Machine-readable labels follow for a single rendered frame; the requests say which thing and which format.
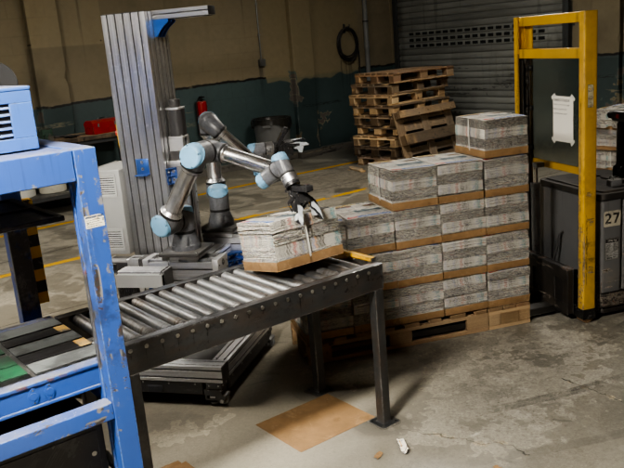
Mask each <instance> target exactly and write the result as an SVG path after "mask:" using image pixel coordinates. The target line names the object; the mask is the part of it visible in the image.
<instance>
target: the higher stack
mask: <svg viewBox="0 0 624 468"><path fill-rule="evenodd" d="M510 113H511V112H510ZM510 113H507V112H500V111H494V112H484V113H476V114H468V115H462V116H456V118H455V120H456V123H455V124H456V125H455V130H456V131H455V132H456V134H457V135H456V137H455V138H456V145H457V146H462V147H466V148H469V150H470V149H475V150H483V151H488V150H501V149H508V148H515V147H522V146H527V144H529V143H528V133H527V115H524V114H515V113H511V114H510ZM459 154H462V155H466V156H469V157H473V158H476V159H479V160H480V161H482V162H483V166H482V167H483V170H482V172H483V176H482V177H483V189H484V190H490V189H501V188H508V187H514V186H521V185H526V184H528V183H527V182H528V178H529V176H528V171H529V170H528V165H529V163H527V162H528V156H527V155H526V154H524V153H521V154H515V155H507V156H500V157H494V158H487V159H484V158H480V157H476V156H472V155H468V154H464V153H459ZM527 198H528V196H527V193H526V192H518V193H512V194H506V195H500V196H493V197H487V198H486V197H484V198H483V199H484V205H485V206H484V216H485V217H486V226H485V228H494V227H499V226H505V225H511V224H517V223H524V222H528V220H529V218H528V217H529V214H528V201H527ZM528 234H529V233H528V230H527V229H520V230H515V231H508V232H502V233H497V234H491V235H483V236H485V237H487V239H486V250H487V251H486V253H487V258H486V259H487V261H486V262H487V265H493V264H498V263H504V262H509V261H514V260H520V259H525V258H528V257H529V252H530V251H529V249H528V247H529V237H528ZM485 273H486V281H487V300H488V301H494V300H499V299H504V298H509V297H514V296H519V295H524V294H529V293H530V291H529V275H530V266H528V265H525V266H516V267H511V268H505V269H501V270H495V271H489V272H485ZM486 310H487V312H488V329H489V330H495V329H499V328H504V327H509V326H513V325H518V324H523V323H528V322H530V303H529V301H524V302H519V303H514V304H509V305H500V306H495V307H491V308H486Z"/></svg>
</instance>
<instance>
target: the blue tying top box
mask: <svg viewBox="0 0 624 468"><path fill-rule="evenodd" d="M33 149H39V142H38V136H37V132H36V126H35V120H34V115H33V104H32V99H31V93H30V87H29V86H28V85H2V86H0V154H3V153H9V152H15V151H22V150H33Z"/></svg>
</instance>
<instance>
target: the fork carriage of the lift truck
mask: <svg viewBox="0 0 624 468"><path fill-rule="evenodd" d="M529 251H530V252H529V265H528V266H529V267H530V275H529V291H530V293H532V294H533V298H535V299H537V300H539V301H541V302H544V301H546V302H548V303H550V304H552V305H554V309H556V310H558V311H560V312H562V313H564V314H566V315H569V314H574V268H573V267H571V266H567V265H565V264H563V263H560V262H558V261H555V260H553V259H551V258H549V257H547V256H545V255H542V254H540V253H536V252H534V251H531V250H529Z"/></svg>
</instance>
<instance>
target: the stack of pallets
mask: <svg viewBox="0 0 624 468"><path fill-rule="evenodd" d="M453 69H454V66H453V65H450V66H425V67H409V68H402V69H393V70H386V71H372V72H364V73H357V74H355V78H356V82H355V84H351V88H352V95H351V96H348V97H349V102H350V104H349V105H350V106H352V109H354V114H353V115H354V118H355V125H356V126H357V135H356V136H353V138H354V149H355V155H356V156H357V158H358V164H357V165H365V164H368V163H377V162H385V161H393V160H399V159H405V157H403V155H402V148H400V145H399V142H398V134H397V131H396V130H397V128H396V124H394V122H393V118H392V115H391V114H392V113H395V112H398V111H403V110H409V109H414V108H420V107H424V106H430V105H432V100H438V104H440V103H445V102H449V97H445V88H444V87H445V86H449V85H448V76H452V75H454V74H453ZM436 70H442V75H437V74H436ZM367 77H370V81H367ZM430 80H436V85H435V86H431V83H430ZM411 84H413V86H412V85H411ZM363 87H368V91H364V92H363ZM428 90H434V95H433V96H431V97H428V96H427V95H426V91H428ZM409 94H411V95H410V97H408V95H409ZM362 98H366V99H367V101H364V102H361V99H362ZM413 105H414V106H413ZM364 109H370V111H365V112H364ZM366 119H370V121H368V122H366ZM368 129H374V130H373V131H369V132H368ZM365 139H369V140H370V141H366V142H365ZM366 150H369V151H366ZM369 159H371V160H372V161H369Z"/></svg>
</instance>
